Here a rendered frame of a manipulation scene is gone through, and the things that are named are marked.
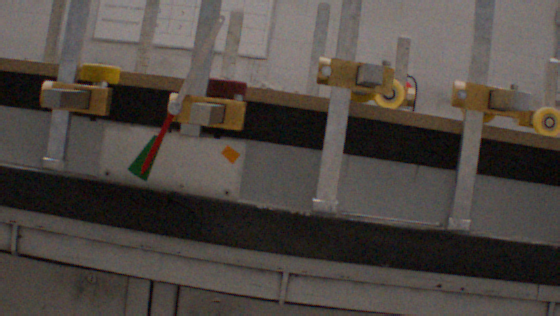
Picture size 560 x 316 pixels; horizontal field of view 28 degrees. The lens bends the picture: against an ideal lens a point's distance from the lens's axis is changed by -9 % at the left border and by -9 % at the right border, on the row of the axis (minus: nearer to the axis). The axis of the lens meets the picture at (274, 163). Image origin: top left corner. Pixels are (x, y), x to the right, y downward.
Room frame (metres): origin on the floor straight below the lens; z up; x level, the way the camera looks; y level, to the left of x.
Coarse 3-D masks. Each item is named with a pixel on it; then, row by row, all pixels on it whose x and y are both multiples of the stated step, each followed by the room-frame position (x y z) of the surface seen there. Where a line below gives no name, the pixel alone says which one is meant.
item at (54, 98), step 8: (48, 88) 1.83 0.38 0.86; (48, 96) 1.83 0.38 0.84; (56, 96) 1.83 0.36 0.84; (64, 96) 1.86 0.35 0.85; (72, 96) 1.93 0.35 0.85; (80, 96) 2.00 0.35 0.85; (88, 96) 2.08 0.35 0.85; (48, 104) 1.83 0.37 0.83; (56, 104) 1.83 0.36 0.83; (64, 104) 1.87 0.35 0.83; (72, 104) 1.94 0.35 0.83; (80, 104) 2.01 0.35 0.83
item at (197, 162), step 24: (120, 144) 2.09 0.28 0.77; (144, 144) 2.09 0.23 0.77; (168, 144) 2.09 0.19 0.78; (192, 144) 2.09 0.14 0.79; (216, 144) 2.08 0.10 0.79; (240, 144) 2.08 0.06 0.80; (120, 168) 2.09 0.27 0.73; (168, 168) 2.09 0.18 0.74; (192, 168) 2.09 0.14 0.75; (216, 168) 2.08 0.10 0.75; (240, 168) 2.08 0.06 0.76; (192, 192) 2.09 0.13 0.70; (216, 192) 2.08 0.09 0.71
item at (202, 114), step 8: (192, 104) 1.80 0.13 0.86; (200, 104) 1.82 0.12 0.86; (208, 104) 1.85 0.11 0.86; (216, 104) 2.01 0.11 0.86; (192, 112) 1.80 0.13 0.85; (200, 112) 1.80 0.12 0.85; (208, 112) 1.80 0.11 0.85; (216, 112) 1.92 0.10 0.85; (192, 120) 1.80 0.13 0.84; (200, 120) 1.80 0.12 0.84; (208, 120) 1.80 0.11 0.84; (216, 120) 1.94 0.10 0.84
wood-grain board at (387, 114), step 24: (24, 72) 2.29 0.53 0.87; (48, 72) 2.29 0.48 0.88; (120, 72) 2.28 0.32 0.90; (264, 96) 2.28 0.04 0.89; (288, 96) 2.28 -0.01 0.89; (312, 96) 2.27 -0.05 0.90; (384, 120) 2.27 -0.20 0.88; (408, 120) 2.27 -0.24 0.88; (432, 120) 2.27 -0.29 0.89; (456, 120) 2.27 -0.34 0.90; (528, 144) 2.26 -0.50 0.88; (552, 144) 2.26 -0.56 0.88
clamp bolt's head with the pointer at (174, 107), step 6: (174, 102) 2.07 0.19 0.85; (174, 108) 2.07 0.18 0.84; (168, 120) 2.08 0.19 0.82; (168, 126) 2.08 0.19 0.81; (162, 132) 2.08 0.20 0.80; (156, 138) 2.08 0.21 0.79; (162, 138) 2.08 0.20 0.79; (156, 144) 2.08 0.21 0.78; (156, 150) 2.08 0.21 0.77; (150, 156) 2.08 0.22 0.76; (144, 162) 2.08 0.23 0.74; (150, 162) 2.08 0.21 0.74; (144, 168) 2.08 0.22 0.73
